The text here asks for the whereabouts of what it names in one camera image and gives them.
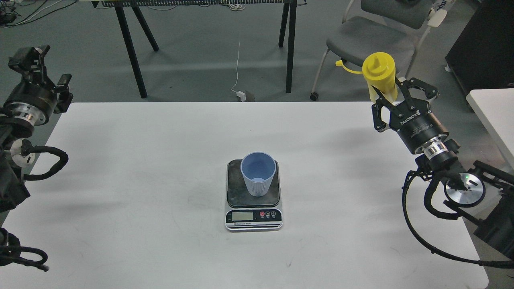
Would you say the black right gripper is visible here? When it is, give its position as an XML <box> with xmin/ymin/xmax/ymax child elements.
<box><xmin>371</xmin><ymin>77</ymin><xmax>450</xmax><ymax>155</ymax></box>

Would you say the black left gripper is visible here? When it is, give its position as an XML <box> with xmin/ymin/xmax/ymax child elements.
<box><xmin>4</xmin><ymin>45</ymin><xmax>73</xmax><ymax>126</ymax></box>

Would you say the yellow squeeze bottle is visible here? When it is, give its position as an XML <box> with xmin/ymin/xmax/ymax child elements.
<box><xmin>335</xmin><ymin>52</ymin><xmax>398</xmax><ymax>103</ymax></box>

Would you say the blue ribbed plastic cup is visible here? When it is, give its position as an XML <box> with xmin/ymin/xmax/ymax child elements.
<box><xmin>240</xmin><ymin>152</ymin><xmax>277</xmax><ymax>197</ymax></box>

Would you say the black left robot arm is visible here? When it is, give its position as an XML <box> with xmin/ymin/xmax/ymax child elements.
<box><xmin>0</xmin><ymin>45</ymin><xmax>73</xmax><ymax>213</ymax></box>

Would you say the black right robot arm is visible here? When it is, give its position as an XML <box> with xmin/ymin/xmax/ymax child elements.
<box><xmin>371</xmin><ymin>77</ymin><xmax>513</xmax><ymax>269</ymax></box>

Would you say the digital kitchen scale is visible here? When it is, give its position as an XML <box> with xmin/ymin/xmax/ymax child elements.
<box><xmin>224</xmin><ymin>159</ymin><xmax>284</xmax><ymax>232</ymax></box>

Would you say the grey office chair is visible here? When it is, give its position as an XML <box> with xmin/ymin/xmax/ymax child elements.
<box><xmin>310</xmin><ymin>0</ymin><xmax>447</xmax><ymax>101</ymax></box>

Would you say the white side table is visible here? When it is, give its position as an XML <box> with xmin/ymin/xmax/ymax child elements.
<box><xmin>466</xmin><ymin>88</ymin><xmax>514</xmax><ymax>168</ymax></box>

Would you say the black cabinet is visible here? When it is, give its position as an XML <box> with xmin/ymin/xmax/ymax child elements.
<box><xmin>445</xmin><ymin>0</ymin><xmax>514</xmax><ymax>95</ymax></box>

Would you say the black-legged background table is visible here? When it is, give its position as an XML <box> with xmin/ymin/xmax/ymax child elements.
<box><xmin>92</xmin><ymin>0</ymin><xmax>308</xmax><ymax>99</ymax></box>

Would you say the floor cables top left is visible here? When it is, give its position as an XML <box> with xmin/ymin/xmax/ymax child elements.
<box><xmin>0</xmin><ymin>0</ymin><xmax>77</xmax><ymax>28</ymax></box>

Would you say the white cable with adapter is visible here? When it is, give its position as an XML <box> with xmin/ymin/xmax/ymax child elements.
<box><xmin>231</xmin><ymin>32</ymin><xmax>256</xmax><ymax>102</ymax></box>

